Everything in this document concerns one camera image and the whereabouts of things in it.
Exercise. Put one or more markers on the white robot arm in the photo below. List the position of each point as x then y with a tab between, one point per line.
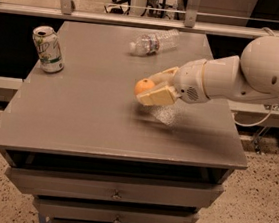
251	77

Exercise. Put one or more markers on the middle grey drawer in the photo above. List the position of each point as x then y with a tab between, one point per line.
111	213

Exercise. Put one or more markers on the clear plastic water bottle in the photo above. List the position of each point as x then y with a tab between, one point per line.
153	43

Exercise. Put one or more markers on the white green soda can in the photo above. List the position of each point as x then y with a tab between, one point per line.
47	45

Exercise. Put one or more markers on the top grey drawer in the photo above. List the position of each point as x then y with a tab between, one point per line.
113	188

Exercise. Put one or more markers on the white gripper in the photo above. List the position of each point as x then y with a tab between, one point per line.
189	79

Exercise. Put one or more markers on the grey drawer cabinet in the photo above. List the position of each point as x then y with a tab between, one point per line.
85	119

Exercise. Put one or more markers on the orange fruit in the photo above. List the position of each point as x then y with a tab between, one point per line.
143	85

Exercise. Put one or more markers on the grey metal railing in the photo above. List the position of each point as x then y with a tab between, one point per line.
236	18

